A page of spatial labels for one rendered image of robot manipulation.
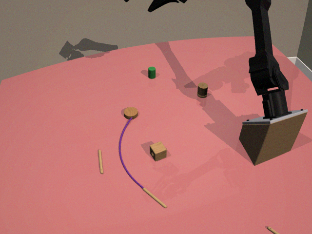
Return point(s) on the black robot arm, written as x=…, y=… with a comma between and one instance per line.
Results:
x=263, y=67

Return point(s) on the green cylinder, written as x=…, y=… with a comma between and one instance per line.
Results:
x=151, y=72

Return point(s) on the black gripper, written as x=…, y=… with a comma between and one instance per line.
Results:
x=158, y=3

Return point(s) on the purple string with wooden stick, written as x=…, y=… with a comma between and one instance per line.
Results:
x=148, y=192

